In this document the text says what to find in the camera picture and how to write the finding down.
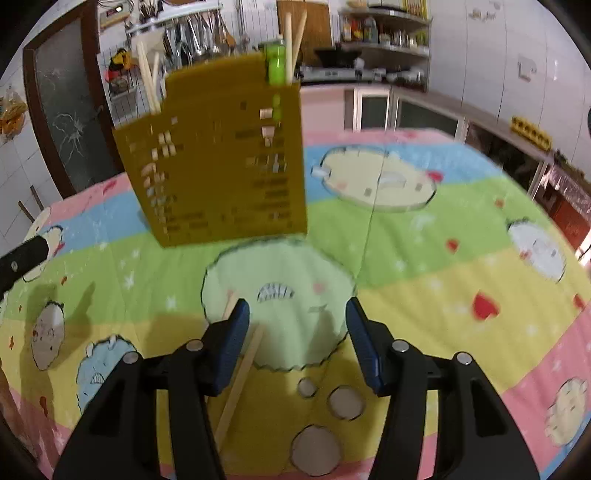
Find wire wall basket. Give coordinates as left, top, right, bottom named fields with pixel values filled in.
left=99, top=51, right=139, bottom=125

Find steel corner shelf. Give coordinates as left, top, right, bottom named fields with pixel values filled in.
left=337, top=4, right=432, bottom=84

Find gas stove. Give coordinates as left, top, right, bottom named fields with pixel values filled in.
left=298, top=65, right=386, bottom=81

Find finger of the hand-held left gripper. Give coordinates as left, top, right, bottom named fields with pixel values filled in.
left=0, top=234, right=52, bottom=296

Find grey wall pipe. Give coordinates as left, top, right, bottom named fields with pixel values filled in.
left=235, top=0, right=247, bottom=51

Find yellow red rubber gloves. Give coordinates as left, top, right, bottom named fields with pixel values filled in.
left=107, top=47, right=134, bottom=75

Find wooden chopstick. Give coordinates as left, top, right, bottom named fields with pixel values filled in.
left=213, top=323, right=265, bottom=446
left=150, top=51, right=163, bottom=114
left=291, top=9, right=308, bottom=86
left=136, top=41, right=158, bottom=116
left=284, top=11, right=294, bottom=86

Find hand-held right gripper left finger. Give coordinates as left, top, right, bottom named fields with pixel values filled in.
left=53, top=298, right=252, bottom=480

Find white electric meter box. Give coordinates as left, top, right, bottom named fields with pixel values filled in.
left=99, top=0, right=139, bottom=24

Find row of hanging steel ladles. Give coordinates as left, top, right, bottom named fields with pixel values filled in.
left=159, top=11, right=236, bottom=65

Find white dish rack shelf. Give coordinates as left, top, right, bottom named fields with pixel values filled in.
left=124, top=0, right=222, bottom=33

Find yellow perforated utensil holder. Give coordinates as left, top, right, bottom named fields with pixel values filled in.
left=112, top=46, right=309, bottom=250

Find red covered box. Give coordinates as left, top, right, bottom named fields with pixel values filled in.
left=540, top=161, right=591, bottom=250

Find white wall hook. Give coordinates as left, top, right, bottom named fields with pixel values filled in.
left=517, top=54, right=537, bottom=83

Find black wok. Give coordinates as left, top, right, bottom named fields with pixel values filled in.
left=314, top=46, right=363, bottom=68

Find yellow egg carton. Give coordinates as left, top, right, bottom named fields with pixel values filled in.
left=509, top=115, right=553, bottom=149

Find rectangular wooden cutting board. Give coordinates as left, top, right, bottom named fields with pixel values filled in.
left=277, top=0, right=333, bottom=49

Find brown framed glass door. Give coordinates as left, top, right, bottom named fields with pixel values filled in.
left=22, top=7, right=125, bottom=199

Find printed cartoon blanket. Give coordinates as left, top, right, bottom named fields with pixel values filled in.
left=0, top=127, right=591, bottom=480

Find green handled peeler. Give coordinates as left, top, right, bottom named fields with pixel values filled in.
left=263, top=41, right=288, bottom=121

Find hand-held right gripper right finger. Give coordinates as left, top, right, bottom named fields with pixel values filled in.
left=345, top=298, right=541, bottom=480

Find kitchen counter cabinet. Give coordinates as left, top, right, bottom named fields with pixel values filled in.
left=300, top=80, right=591, bottom=199

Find orange plastic bag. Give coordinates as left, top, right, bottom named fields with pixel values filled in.
left=0, top=90, right=28, bottom=137

